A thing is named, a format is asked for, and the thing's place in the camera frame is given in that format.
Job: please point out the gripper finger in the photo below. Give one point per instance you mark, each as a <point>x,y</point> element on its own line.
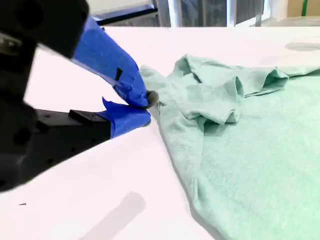
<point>80,130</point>
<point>105,55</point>

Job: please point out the pale green T-shirt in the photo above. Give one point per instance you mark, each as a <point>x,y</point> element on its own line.
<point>250,162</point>

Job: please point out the brown cardboard box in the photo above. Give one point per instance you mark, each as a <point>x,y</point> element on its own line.
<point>312,7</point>

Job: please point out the white metal post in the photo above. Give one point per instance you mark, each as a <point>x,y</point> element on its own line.
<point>175,12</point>

